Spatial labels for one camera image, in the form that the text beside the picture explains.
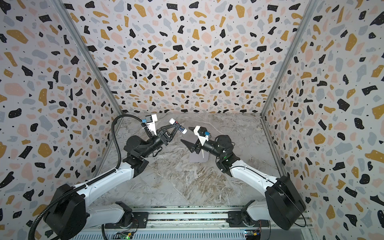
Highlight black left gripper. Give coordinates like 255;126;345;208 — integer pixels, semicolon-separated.
140;124;178;160

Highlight lavender envelope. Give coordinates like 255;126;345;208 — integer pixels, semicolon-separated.
189;150;210;163

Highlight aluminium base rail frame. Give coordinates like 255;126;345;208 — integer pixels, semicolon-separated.
74;206;317;240

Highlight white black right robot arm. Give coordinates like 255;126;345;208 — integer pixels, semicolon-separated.
182;126;306;231

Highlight left aluminium corner post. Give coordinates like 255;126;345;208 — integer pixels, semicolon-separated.
53;1;123;115

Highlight aluminium corner post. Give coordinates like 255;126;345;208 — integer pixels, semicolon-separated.
261;0;319;120
53;1;123;115

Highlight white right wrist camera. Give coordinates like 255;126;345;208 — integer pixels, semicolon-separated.
196;126;211;146

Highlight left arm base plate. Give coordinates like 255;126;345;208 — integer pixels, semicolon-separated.
118;212;149;230

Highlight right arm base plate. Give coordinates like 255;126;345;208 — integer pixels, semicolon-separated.
226;211;262;228

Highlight right aluminium corner post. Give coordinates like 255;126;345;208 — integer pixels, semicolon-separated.
261;0;319;120

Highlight blue glue stick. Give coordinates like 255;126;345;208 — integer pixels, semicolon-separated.
169;118;188;134

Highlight black corrugated cable conduit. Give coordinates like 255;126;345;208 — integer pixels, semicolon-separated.
27;114;145;240

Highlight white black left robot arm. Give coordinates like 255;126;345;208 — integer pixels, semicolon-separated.
41;122;187;240

